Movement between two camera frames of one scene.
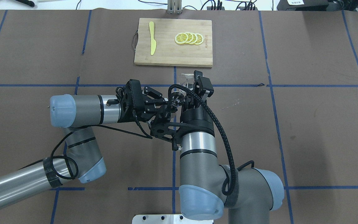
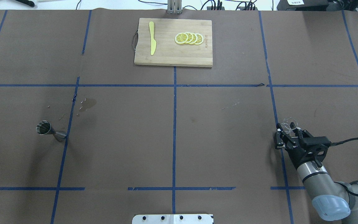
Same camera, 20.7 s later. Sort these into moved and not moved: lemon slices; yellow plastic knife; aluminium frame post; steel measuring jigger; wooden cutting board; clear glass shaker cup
Moved: clear glass shaker cup; steel measuring jigger
Not moved: aluminium frame post; wooden cutting board; lemon slices; yellow plastic knife
